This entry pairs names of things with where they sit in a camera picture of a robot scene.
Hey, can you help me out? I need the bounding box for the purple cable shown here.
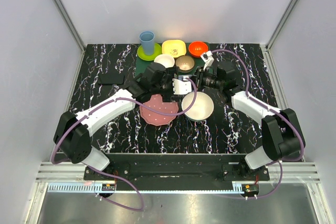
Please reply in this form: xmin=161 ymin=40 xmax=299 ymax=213
xmin=50 ymin=77 xmax=198 ymax=211
xmin=209 ymin=49 xmax=307 ymax=200

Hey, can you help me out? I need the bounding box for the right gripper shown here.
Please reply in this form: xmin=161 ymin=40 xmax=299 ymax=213
xmin=188 ymin=67 xmax=223 ymax=92

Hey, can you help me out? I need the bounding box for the yellow square dish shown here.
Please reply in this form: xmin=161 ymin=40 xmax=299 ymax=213
xmin=161 ymin=39 xmax=186 ymax=58

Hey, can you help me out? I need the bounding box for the orange red bowl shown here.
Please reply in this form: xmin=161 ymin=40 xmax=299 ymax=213
xmin=188 ymin=41 xmax=208 ymax=58

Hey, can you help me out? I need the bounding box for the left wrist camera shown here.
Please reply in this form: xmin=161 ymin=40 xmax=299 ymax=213
xmin=172 ymin=78 xmax=193 ymax=95

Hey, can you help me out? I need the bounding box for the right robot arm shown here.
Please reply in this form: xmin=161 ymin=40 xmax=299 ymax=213
xmin=194 ymin=63 xmax=305 ymax=180

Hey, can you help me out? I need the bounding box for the large white bowl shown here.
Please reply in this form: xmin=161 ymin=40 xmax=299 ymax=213
xmin=184 ymin=92 xmax=214 ymax=122

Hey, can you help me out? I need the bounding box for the aluminium front rail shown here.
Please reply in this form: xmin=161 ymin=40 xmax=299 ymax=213
xmin=36 ymin=162 xmax=320 ymax=194

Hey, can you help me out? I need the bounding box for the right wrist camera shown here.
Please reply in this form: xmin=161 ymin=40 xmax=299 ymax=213
xmin=201 ymin=51 xmax=214 ymax=70

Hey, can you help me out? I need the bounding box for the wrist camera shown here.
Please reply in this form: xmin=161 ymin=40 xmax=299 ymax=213
xmin=201 ymin=51 xmax=214 ymax=70
xmin=172 ymin=78 xmax=193 ymax=95

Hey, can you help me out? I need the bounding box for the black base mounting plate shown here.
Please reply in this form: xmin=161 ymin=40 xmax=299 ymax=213
xmin=83 ymin=153 xmax=271 ymax=183

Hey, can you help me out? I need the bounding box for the lime green saucer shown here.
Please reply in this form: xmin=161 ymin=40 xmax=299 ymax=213
xmin=137 ymin=43 xmax=162 ymax=61

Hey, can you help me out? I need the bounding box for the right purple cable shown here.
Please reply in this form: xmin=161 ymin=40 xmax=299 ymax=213
xmin=209 ymin=49 xmax=307 ymax=200

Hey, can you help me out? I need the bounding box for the left aluminium frame post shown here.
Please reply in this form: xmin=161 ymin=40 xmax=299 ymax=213
xmin=52 ymin=0 xmax=86 ymax=52

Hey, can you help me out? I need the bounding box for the black phone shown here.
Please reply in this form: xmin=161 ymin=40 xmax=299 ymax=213
xmin=98 ymin=73 xmax=124 ymax=86

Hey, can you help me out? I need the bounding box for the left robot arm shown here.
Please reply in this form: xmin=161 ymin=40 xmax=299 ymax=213
xmin=54 ymin=62 xmax=179 ymax=180

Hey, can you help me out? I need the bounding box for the cream small bowl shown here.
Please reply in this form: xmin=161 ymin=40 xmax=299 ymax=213
xmin=154 ymin=54 xmax=175 ymax=68

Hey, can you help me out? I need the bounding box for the brown small bowl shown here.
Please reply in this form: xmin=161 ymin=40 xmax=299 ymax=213
xmin=175 ymin=55 xmax=195 ymax=73

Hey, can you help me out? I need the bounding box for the aluminium frame post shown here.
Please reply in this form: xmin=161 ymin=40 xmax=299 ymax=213
xmin=52 ymin=0 xmax=86 ymax=52
xmin=265 ymin=0 xmax=316 ymax=51

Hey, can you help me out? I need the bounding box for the right aluminium frame post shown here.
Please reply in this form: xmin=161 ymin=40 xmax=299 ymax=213
xmin=265 ymin=0 xmax=316 ymax=51

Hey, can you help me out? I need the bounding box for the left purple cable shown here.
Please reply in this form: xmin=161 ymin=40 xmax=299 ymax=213
xmin=50 ymin=77 xmax=198 ymax=211

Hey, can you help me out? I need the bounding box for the blue plastic cup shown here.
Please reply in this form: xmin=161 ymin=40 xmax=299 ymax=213
xmin=139 ymin=31 xmax=155 ymax=55

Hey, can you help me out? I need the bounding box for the pink dotted plate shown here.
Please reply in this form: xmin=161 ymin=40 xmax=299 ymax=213
xmin=140 ymin=94 xmax=179 ymax=126

